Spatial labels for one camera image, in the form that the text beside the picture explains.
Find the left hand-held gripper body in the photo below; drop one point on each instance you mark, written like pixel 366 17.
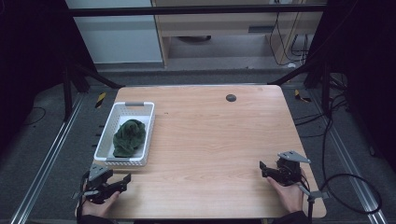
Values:
pixel 99 186

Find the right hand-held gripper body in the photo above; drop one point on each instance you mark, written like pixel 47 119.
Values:
pixel 289 170

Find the white plastic basket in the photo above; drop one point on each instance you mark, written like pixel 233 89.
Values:
pixel 107 146

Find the dark green cloth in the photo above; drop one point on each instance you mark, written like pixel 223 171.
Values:
pixel 129 137

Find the person's left hand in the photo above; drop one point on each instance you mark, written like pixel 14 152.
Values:
pixel 99 209

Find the person's right hand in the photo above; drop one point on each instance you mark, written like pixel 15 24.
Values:
pixel 289 196

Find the yellow black striped tape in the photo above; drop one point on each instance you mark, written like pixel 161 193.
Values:
pixel 301 97
pixel 100 100

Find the dark round table grommet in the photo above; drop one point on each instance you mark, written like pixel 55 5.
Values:
pixel 231 98

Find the black metal stand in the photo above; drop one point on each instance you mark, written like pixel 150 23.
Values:
pixel 323 81
pixel 77 77

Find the black curtain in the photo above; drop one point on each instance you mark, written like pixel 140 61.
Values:
pixel 367 62
pixel 28 62

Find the white cabinet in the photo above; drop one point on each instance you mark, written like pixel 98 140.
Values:
pixel 118 37

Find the light wooden desk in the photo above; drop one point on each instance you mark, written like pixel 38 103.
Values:
pixel 218 23

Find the aluminium floor rail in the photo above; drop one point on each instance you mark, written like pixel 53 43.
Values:
pixel 351 165
pixel 46 158

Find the black horizontal frame bar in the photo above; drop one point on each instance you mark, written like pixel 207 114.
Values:
pixel 193 11

